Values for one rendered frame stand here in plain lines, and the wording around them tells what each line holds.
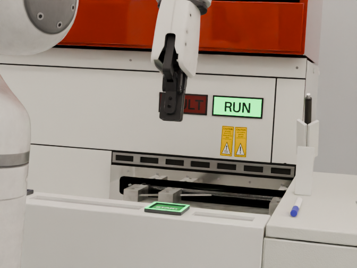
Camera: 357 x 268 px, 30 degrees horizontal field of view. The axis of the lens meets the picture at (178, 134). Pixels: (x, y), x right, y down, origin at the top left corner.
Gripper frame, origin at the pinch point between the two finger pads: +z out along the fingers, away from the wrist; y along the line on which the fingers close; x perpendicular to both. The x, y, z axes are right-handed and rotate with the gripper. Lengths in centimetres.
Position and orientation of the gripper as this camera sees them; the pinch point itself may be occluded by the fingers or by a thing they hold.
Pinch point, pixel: (171, 107)
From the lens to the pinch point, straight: 98.1
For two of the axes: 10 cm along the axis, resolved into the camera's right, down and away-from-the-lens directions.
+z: -1.0, 9.9, -1.2
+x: 9.7, 0.7, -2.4
